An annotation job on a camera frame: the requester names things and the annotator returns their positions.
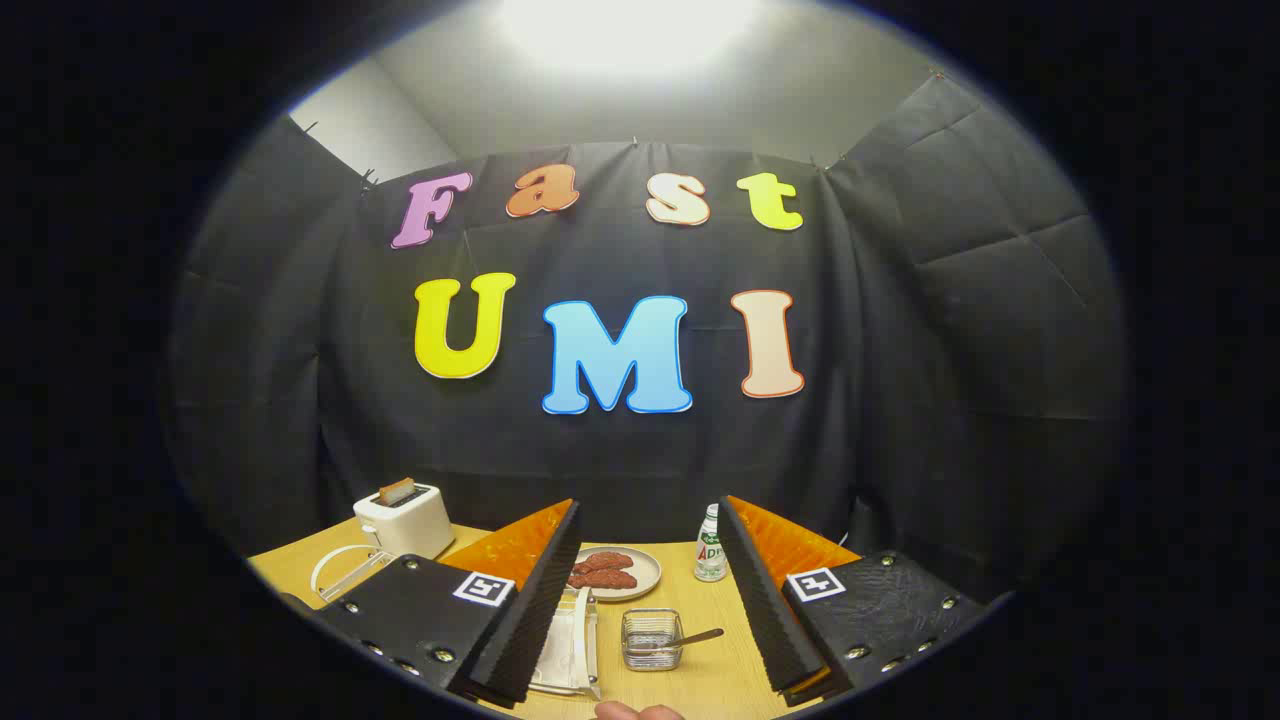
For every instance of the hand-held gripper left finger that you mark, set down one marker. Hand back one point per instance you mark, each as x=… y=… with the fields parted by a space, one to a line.
x=540 y=610

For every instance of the white toaster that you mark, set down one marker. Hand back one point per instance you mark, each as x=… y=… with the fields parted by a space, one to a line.
x=410 y=525

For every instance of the brown meat piece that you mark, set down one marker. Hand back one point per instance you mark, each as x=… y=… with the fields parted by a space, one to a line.
x=605 y=579
x=606 y=561

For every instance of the white bottle with green label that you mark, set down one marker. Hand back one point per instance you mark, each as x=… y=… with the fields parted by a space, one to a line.
x=710 y=555

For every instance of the white ribbed drain tray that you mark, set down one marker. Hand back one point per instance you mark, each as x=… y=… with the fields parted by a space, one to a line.
x=560 y=650

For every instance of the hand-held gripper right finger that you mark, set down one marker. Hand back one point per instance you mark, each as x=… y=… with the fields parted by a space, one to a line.
x=770 y=610

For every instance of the perforated metal basket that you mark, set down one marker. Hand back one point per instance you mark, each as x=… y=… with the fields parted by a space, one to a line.
x=632 y=642

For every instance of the beige round dish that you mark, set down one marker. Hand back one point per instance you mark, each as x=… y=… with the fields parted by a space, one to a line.
x=646 y=572

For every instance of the toasted bread slice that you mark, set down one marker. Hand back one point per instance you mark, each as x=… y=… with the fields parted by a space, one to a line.
x=397 y=490

